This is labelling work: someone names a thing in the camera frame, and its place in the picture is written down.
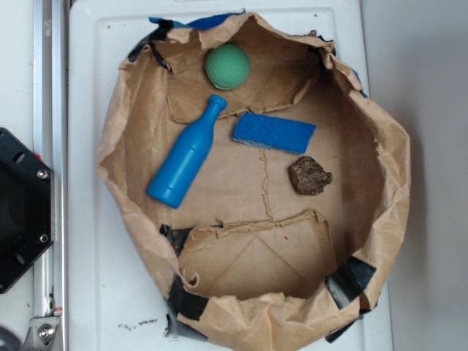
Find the brown rock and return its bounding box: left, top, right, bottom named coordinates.
left=288, top=156, right=333, bottom=196

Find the brown paper bag bin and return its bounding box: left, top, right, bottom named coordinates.
left=98, top=13, right=411, bottom=350

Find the blue sponge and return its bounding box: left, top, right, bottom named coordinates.
left=232, top=113, right=316, bottom=154

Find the blue plastic bottle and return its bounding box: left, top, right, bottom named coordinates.
left=146, top=94, right=227, bottom=208

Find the green foam ball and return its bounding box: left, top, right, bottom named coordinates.
left=205, top=44, right=251, bottom=91

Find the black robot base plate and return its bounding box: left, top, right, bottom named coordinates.
left=0, top=127, right=53, bottom=294

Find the aluminium frame rail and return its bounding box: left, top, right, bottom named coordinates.
left=31, top=0, right=69, bottom=326

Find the metal corner bracket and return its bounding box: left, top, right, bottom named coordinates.
left=20, top=316, right=63, bottom=351

